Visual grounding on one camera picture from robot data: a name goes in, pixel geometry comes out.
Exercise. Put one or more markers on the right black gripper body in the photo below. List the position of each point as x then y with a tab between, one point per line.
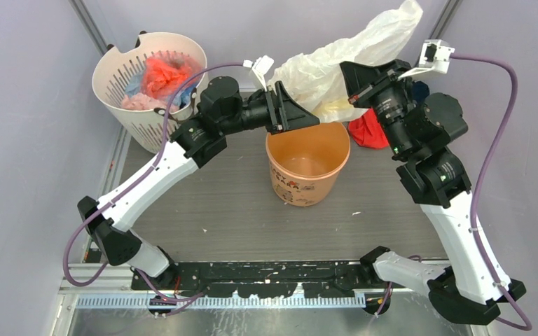
391	103

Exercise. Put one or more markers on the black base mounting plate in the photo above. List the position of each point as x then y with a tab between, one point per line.
271	279

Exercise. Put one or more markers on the white slotted laundry basket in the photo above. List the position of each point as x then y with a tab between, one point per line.
115	69

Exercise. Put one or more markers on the orange plastic trash bin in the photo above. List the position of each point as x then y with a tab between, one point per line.
304	164

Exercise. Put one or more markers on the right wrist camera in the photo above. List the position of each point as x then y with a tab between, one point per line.
434	61

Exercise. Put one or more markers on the aluminium rail frame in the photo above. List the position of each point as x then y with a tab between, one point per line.
122	288

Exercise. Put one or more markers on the blue plastic trash bag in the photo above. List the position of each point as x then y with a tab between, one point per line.
180	101

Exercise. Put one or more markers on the red cloth garment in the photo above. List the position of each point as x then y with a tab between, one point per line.
367	132

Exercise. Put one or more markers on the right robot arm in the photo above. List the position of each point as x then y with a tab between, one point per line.
470	289

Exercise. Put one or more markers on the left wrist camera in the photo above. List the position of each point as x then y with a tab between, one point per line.
258	69

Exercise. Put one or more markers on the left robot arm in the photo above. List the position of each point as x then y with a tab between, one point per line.
221	111

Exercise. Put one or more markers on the pink plastic trash bag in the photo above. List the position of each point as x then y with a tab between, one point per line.
142	102

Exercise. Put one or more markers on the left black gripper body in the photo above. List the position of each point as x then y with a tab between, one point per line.
262	113

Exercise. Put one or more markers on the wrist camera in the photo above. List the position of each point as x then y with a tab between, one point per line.
434	61
258	69

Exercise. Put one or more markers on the navy blue cloth garment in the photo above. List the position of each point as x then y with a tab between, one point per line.
420	91

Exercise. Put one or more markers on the red plastic trash bag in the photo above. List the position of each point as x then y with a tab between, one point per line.
165	71

